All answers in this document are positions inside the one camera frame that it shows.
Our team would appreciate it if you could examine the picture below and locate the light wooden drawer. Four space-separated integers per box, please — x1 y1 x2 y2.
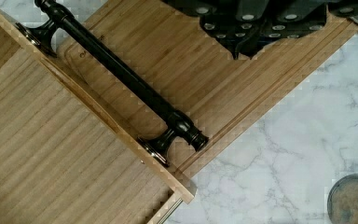
0 10 197 224

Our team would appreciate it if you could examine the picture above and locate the bamboo cutting board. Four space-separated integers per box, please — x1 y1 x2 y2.
56 0 358 179

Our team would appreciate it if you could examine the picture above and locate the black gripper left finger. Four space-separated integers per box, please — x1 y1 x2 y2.
162 0 269 60

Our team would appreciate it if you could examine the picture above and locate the black metal drawer handle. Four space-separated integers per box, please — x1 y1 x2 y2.
15 0 209 167

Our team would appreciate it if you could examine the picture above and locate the round speckled lid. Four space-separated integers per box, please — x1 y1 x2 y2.
327 175 358 224

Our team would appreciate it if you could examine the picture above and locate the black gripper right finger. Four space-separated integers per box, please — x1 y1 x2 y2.
263 0 358 38

